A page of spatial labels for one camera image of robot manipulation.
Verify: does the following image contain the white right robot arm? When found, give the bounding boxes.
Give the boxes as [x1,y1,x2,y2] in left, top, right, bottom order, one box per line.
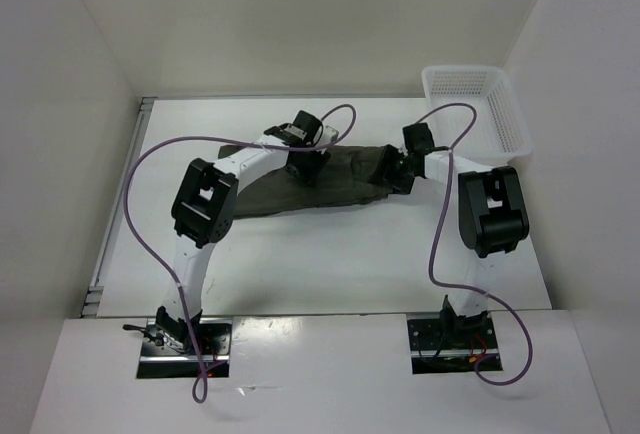
[376,123,530,347]

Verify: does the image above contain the dark green shorts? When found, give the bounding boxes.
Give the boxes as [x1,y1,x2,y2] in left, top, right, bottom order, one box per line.
[234,146,394,220]

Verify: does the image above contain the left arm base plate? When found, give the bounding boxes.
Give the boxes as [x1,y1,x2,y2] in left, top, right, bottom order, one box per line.
[130,318,233,379]

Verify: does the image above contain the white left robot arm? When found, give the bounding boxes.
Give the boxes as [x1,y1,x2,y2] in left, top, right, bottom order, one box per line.
[155,111,339,354]

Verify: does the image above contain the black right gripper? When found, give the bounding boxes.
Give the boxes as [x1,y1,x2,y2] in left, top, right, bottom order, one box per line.
[369,144,417,196]

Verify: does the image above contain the white perforated plastic basket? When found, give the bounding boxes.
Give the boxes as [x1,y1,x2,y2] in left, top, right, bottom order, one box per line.
[421,65,533,165]

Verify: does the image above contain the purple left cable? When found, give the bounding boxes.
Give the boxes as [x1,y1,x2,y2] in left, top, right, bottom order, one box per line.
[122,103,358,404]

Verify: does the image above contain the aluminium table edge rail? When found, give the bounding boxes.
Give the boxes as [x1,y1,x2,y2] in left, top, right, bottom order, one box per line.
[79,97,156,319]

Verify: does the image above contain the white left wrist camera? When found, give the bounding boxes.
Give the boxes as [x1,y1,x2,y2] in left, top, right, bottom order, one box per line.
[316,124,340,149]

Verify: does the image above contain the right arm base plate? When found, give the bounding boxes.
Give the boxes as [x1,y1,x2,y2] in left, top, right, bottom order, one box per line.
[406,313,503,375]

